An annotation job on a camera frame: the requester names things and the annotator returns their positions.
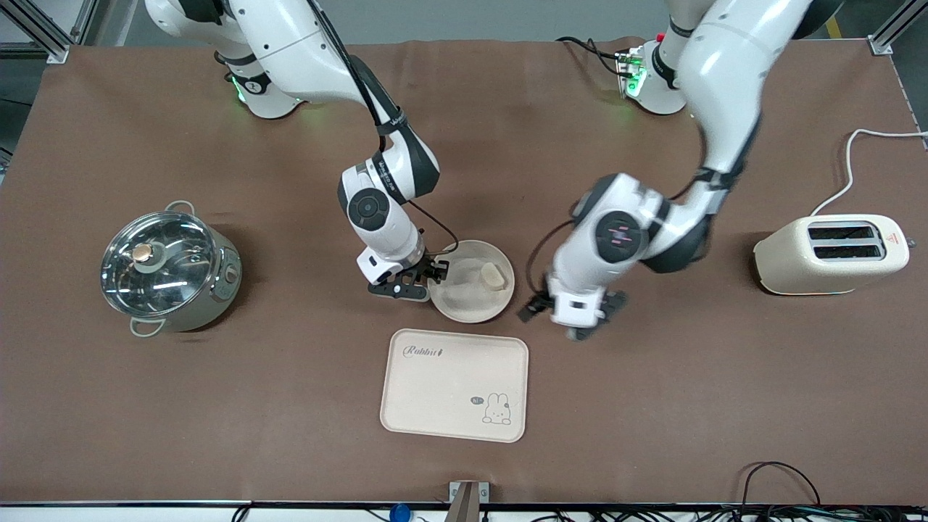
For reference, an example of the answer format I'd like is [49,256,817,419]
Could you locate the grey metal clamp bracket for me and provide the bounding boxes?
[449,481,490,522]

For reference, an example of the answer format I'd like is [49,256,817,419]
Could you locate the black left base cable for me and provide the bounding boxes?
[556,36,626,78]

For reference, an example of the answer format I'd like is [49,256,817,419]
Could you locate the steel electric cooking pot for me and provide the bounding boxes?
[100,201,243,339]

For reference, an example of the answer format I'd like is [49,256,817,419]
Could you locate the black looped floor cable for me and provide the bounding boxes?
[738,461,823,522]

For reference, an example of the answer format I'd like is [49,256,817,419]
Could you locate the round beige plate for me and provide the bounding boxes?
[428,240,516,324]

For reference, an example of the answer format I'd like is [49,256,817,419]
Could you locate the glass pot lid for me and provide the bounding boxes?
[100,210,219,317]

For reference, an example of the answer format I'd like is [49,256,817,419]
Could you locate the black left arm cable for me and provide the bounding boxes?
[525,167,715,292]

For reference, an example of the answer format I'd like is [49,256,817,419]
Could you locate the brown table mat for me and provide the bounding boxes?
[0,36,928,505]

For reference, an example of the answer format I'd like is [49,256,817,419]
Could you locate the cream two-slot toaster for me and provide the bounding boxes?
[753,214,916,297]

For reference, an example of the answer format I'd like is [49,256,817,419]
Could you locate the white toaster power cable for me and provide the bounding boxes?
[810,128,928,218]

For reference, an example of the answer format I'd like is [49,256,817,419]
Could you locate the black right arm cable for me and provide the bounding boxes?
[304,0,460,256]

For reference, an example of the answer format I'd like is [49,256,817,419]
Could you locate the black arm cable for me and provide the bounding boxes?
[304,0,460,256]
[525,167,715,292]

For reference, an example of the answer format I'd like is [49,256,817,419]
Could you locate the beige rabbit print tray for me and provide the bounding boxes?
[380,328,529,444]

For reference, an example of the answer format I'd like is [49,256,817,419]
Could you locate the aluminium frame profile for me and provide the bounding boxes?
[868,0,928,57]
[0,0,71,65]

